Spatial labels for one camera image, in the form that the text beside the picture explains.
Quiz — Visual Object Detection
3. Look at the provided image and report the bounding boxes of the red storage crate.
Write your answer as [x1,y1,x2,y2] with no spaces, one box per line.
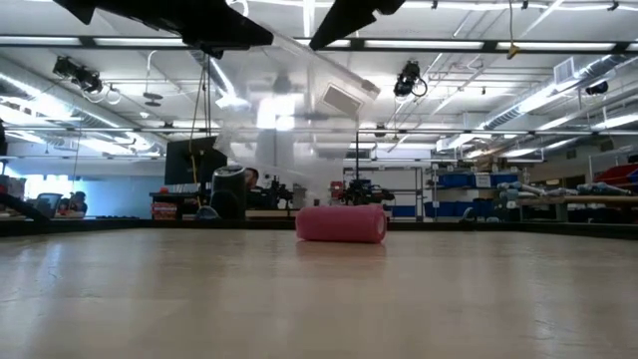
[150,200,179,221]

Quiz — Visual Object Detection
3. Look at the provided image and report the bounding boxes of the black table rim frame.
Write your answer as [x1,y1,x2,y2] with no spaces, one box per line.
[0,216,638,241]

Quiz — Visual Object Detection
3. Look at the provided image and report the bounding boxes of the pink bandage roll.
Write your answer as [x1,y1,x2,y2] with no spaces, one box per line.
[294,202,389,245]

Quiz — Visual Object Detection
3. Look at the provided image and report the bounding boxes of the person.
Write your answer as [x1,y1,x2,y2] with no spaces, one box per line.
[243,167,271,211]
[66,189,90,216]

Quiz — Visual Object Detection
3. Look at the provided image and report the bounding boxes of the yellow cable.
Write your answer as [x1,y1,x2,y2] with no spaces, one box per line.
[505,0,521,61]
[187,63,206,208]

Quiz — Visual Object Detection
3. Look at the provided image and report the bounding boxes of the silver air duct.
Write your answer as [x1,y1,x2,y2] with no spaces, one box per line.
[477,53,638,132]

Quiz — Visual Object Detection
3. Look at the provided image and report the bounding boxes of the black overhead frame beam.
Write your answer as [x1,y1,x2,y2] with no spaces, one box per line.
[0,34,638,56]

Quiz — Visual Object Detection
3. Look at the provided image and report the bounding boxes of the wooden workbench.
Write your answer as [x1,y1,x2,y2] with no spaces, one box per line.
[516,192,638,223]

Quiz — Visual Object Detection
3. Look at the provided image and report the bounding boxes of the black overhead camera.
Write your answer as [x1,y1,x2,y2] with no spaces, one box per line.
[51,55,105,95]
[392,60,429,99]

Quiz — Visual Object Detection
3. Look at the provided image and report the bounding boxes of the shelf with blue bins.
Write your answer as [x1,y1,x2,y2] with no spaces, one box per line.
[422,166,522,223]

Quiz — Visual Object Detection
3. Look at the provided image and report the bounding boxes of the clear plastic zip bag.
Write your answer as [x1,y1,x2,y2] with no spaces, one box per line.
[207,23,383,206]

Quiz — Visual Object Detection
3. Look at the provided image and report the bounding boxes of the black monitor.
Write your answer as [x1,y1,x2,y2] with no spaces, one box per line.
[163,136,228,186]

